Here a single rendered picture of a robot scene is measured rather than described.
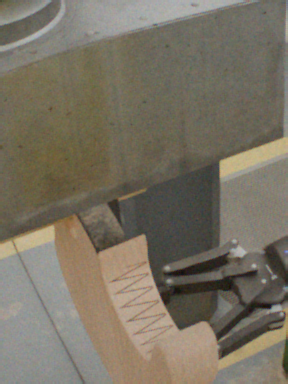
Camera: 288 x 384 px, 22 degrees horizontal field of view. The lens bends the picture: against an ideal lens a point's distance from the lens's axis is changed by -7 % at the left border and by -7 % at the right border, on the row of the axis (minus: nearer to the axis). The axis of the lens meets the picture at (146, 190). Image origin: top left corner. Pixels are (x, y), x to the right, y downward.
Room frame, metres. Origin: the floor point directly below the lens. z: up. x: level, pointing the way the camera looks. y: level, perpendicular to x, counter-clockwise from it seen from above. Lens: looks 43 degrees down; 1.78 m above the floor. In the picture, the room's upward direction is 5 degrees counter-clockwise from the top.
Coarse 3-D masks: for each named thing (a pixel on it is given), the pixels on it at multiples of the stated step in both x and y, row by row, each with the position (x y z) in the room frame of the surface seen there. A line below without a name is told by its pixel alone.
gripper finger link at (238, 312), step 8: (264, 280) 0.55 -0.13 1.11; (256, 288) 0.54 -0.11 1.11; (264, 288) 0.54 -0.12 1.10; (248, 296) 0.53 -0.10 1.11; (256, 296) 0.53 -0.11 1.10; (240, 304) 0.53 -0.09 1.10; (248, 304) 0.52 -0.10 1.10; (232, 312) 0.52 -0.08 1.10; (240, 312) 0.51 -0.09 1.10; (248, 312) 0.53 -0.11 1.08; (224, 320) 0.51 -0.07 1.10; (232, 320) 0.51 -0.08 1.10; (240, 320) 0.52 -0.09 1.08; (216, 328) 0.50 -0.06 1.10; (224, 328) 0.50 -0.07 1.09; (232, 328) 0.51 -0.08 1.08; (216, 336) 0.49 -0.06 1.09
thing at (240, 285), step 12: (276, 240) 0.60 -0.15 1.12; (252, 252) 0.60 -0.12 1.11; (264, 252) 0.60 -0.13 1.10; (276, 252) 0.58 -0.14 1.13; (240, 264) 0.58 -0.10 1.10; (264, 264) 0.58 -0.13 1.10; (276, 264) 0.57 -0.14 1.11; (240, 276) 0.57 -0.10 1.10; (252, 276) 0.56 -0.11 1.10; (264, 276) 0.56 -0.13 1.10; (276, 276) 0.56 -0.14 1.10; (240, 288) 0.55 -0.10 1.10; (276, 288) 0.54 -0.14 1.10; (264, 300) 0.53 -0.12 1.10; (276, 300) 0.53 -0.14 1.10
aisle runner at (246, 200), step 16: (240, 176) 1.93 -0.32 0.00; (256, 176) 1.92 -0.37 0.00; (272, 176) 1.91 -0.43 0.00; (224, 192) 1.86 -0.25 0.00; (240, 192) 1.85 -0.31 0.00; (256, 192) 1.84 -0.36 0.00; (272, 192) 1.84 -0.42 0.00; (224, 208) 1.78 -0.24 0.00; (240, 208) 1.78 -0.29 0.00; (256, 208) 1.77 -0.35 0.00; (272, 208) 1.76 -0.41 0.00; (224, 224) 1.71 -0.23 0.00; (240, 224) 1.70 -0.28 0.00; (256, 224) 1.70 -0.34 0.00; (272, 224) 1.69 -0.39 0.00; (224, 240) 1.64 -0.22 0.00; (240, 240) 1.64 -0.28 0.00; (256, 240) 1.63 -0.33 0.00; (272, 240) 1.62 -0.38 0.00
